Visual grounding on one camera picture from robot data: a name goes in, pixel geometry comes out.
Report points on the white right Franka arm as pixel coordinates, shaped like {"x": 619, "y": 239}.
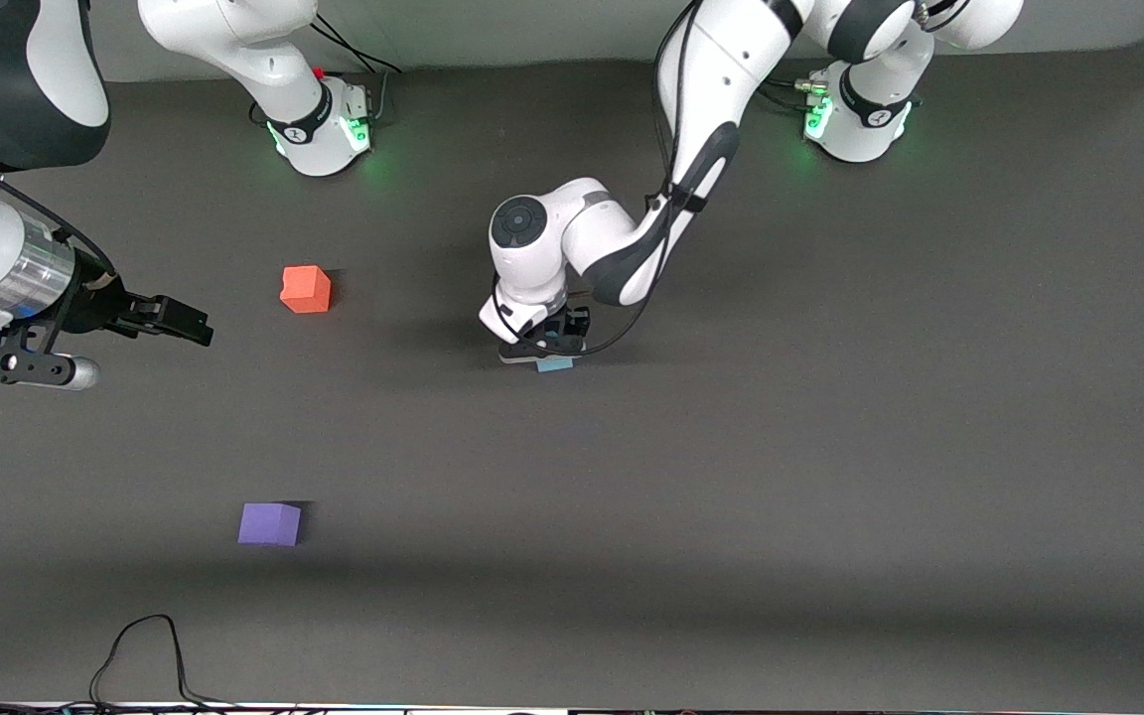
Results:
{"x": 6, "y": 89}

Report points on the orange foam block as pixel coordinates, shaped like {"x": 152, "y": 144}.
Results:
{"x": 306, "y": 289}

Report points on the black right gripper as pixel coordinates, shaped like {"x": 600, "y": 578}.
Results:
{"x": 95, "y": 304}

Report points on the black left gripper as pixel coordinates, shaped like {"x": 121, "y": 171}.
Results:
{"x": 568, "y": 327}

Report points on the light blue foam block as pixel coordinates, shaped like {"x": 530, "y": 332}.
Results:
{"x": 554, "y": 364}

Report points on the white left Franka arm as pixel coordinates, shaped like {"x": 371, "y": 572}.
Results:
{"x": 691, "y": 119}

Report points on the purple foam block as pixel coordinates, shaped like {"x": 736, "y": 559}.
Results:
{"x": 269, "y": 524}

